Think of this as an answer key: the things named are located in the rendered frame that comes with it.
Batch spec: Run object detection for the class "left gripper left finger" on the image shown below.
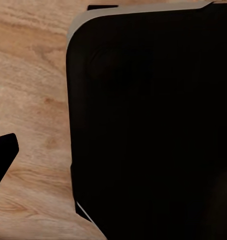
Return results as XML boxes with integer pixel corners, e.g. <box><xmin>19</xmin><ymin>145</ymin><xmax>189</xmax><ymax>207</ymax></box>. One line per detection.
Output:
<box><xmin>0</xmin><ymin>133</ymin><xmax>20</xmax><ymax>182</ymax></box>

